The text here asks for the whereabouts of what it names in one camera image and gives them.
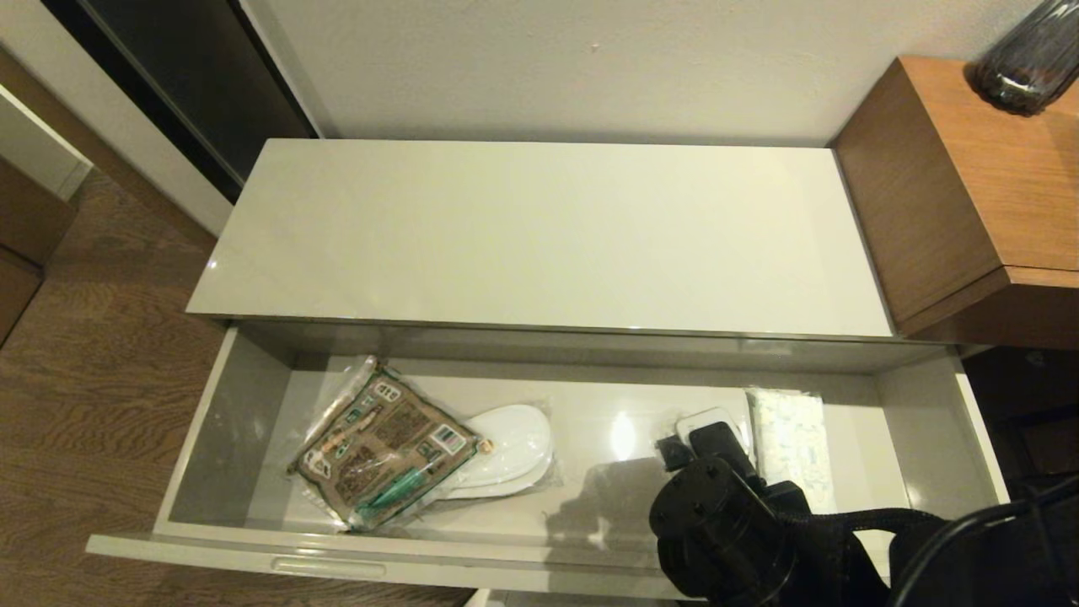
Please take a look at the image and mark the white slippers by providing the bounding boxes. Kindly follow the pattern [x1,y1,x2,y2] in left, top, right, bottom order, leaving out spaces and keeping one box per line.
[421,405,559,504]
[674,407,748,448]

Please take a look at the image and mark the brown grain package green print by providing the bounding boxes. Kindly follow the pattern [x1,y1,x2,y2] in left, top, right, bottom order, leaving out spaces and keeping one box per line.
[288,358,494,534]

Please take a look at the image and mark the silver and black robot base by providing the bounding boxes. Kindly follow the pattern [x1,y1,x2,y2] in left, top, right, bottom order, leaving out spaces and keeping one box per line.
[466,590,675,607]

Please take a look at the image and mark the glossy white drawer cabinet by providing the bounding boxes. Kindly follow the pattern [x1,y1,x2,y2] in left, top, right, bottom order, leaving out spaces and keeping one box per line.
[185,139,970,376]

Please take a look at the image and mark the white patterned tissue pack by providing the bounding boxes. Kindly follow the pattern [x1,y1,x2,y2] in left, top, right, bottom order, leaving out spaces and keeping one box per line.
[746,388,837,517]

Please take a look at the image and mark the brown wooden side cabinet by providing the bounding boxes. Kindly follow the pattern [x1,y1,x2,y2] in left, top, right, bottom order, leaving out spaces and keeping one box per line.
[833,55,1079,351]

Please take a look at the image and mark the dark glass vase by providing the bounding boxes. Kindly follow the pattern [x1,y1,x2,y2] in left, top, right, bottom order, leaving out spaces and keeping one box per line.
[965,0,1079,117]

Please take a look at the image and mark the dark door panel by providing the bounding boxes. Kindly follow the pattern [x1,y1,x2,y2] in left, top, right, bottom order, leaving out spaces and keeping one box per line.
[38,0,321,207]

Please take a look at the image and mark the brown and white furniture piece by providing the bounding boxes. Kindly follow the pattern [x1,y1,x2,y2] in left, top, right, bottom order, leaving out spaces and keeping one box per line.
[0,84,94,346]

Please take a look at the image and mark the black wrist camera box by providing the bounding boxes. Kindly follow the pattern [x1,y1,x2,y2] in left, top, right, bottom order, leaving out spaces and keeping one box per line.
[689,422,760,486]

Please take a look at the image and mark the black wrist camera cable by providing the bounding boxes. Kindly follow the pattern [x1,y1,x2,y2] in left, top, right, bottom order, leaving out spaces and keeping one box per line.
[889,479,1079,607]

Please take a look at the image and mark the white door frame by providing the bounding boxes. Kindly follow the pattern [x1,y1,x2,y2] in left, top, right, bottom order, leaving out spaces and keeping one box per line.
[0,0,237,241]

